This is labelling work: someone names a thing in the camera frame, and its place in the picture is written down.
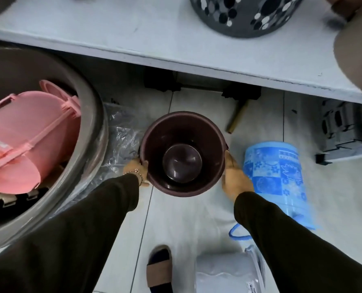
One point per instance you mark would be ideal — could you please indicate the pale grey plastic bucket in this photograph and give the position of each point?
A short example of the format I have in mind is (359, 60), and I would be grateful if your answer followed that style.
(226, 273)

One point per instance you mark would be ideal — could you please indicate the person's foot in black sandal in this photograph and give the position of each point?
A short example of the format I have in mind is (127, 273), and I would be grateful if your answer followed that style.
(159, 270)

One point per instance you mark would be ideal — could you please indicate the person's right thumb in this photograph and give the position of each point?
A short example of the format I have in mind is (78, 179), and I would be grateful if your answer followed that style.
(228, 160)

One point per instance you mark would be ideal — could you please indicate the person's right hand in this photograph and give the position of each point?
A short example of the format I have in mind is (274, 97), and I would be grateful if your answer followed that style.
(234, 180)

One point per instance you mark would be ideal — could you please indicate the person's left thumb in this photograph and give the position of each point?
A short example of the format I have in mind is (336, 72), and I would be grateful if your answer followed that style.
(145, 166)

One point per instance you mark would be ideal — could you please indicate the large grey plastic basin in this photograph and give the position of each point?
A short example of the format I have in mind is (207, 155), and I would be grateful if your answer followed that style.
(86, 125)

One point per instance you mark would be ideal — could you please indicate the grey plastic crate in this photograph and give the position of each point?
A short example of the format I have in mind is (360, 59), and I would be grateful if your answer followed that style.
(347, 129)

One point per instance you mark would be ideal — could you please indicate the beige plastic basin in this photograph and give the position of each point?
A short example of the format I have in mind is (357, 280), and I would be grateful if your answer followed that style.
(356, 57)

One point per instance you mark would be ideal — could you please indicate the pink plastic bucket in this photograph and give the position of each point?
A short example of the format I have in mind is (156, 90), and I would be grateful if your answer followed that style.
(25, 137)

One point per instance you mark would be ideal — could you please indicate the dark brown plastic bucket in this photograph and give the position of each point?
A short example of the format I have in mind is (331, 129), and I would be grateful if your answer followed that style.
(182, 154)

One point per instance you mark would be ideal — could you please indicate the pink plastic lid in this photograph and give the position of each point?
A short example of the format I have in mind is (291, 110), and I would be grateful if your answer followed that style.
(54, 88)

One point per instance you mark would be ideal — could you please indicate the person's right forearm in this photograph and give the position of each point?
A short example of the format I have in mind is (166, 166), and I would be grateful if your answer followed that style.
(297, 247)

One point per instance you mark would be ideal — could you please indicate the white shelf board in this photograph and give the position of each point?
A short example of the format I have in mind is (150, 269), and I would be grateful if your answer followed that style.
(168, 42)

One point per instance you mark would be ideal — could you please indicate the person's left hand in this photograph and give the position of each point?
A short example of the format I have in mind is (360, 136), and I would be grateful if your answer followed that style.
(133, 171)

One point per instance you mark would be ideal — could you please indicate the person's left forearm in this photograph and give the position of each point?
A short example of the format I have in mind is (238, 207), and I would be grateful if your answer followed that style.
(68, 238)

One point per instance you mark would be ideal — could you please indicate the wooden stick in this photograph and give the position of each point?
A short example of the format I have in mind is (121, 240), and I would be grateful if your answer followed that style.
(237, 117)

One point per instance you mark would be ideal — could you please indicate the blue patterned plastic bucket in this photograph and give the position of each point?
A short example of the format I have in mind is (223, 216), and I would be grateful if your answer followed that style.
(278, 176)

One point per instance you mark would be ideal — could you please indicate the grey perforated plastic basket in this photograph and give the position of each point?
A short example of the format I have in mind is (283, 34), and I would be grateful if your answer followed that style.
(245, 13)

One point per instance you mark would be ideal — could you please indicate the clear plastic bag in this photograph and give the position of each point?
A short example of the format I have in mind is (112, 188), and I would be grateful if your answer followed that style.
(119, 140)

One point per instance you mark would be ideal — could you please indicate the black shelf bracket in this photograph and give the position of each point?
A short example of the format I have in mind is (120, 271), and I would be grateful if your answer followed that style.
(161, 79)

